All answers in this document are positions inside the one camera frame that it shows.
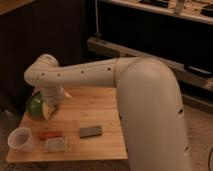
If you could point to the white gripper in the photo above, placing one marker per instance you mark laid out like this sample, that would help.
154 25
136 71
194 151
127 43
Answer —
52 96

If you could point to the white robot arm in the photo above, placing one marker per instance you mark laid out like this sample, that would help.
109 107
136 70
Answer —
149 102

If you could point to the wooden table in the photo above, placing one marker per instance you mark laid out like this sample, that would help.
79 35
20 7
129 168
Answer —
88 106

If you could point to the grey sponge block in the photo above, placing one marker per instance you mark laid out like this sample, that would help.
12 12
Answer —
90 131

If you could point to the clear plastic packet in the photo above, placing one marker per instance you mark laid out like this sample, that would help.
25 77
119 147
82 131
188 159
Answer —
55 144

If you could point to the vertical metal pole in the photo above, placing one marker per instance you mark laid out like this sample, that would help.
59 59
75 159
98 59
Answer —
98 34

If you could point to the upper wooden shelf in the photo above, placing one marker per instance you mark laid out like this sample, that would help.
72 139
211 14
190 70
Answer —
184 9

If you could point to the long metal rail beam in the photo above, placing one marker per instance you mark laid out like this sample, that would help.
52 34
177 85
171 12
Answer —
112 50

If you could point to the black device on rail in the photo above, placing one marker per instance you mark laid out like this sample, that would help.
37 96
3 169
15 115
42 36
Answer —
199 72

